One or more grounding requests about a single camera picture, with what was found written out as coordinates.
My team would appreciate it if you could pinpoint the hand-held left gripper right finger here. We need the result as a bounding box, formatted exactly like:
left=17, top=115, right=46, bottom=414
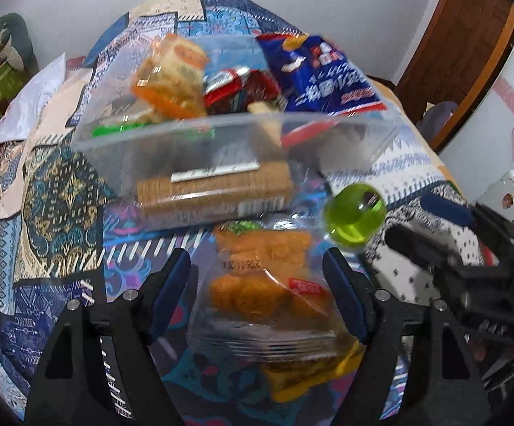
left=323, top=247, right=491, bottom=426

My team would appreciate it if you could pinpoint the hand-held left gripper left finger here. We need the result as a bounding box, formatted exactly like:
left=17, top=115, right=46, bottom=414
left=24, top=248, right=191, bottom=426

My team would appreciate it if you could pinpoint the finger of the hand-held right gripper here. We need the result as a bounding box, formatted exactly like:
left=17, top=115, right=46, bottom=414
left=421, top=195, right=514, bottom=253
left=385, top=224, right=497, bottom=276

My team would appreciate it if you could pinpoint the green jelly cup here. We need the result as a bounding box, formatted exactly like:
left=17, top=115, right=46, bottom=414
left=323, top=183, right=388, bottom=249

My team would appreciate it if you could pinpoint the orange fried snack bag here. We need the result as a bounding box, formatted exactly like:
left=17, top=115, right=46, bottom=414
left=188, top=219, right=366, bottom=402

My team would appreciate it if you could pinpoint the large biscuit pack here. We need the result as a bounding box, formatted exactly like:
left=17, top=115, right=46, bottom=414
left=135, top=162, right=293, bottom=225

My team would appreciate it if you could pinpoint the clear plastic storage container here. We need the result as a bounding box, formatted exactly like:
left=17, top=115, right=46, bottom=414
left=71, top=35, right=400, bottom=231

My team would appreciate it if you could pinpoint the green snack packet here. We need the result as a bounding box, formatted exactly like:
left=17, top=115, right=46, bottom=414
left=91, top=113, right=215, bottom=139

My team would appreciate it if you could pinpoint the blue snack bag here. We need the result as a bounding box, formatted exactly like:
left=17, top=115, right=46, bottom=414
left=257, top=33, right=388, bottom=118

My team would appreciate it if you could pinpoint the red snack packet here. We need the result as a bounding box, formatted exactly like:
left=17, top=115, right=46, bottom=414
left=204, top=66, right=282, bottom=114

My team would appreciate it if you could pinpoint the yellow rice cracker pack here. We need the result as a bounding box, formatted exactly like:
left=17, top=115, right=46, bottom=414
left=133, top=33, right=209, bottom=120

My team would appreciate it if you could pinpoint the white suitcase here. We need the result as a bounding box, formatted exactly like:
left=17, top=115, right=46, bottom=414
left=474, top=169, right=514, bottom=231

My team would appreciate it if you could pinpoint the grey blue cloth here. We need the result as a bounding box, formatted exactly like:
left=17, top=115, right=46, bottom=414
left=417, top=101, right=459, bottom=143

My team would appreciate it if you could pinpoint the white wardrobe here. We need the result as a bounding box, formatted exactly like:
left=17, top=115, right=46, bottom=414
left=439, top=18, right=514, bottom=205

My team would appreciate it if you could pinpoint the patchwork printed blanket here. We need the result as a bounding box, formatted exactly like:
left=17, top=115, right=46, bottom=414
left=0, top=0, right=475, bottom=426

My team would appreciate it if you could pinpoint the wooden door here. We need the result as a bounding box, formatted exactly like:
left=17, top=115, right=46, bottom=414
left=397, top=0, right=514, bottom=152

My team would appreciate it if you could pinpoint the white pillow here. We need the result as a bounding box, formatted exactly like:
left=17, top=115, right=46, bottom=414
left=0, top=52, right=67, bottom=145

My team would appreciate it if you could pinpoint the grey blue cushion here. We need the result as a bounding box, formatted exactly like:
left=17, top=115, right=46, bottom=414
left=0, top=12, right=40, bottom=76

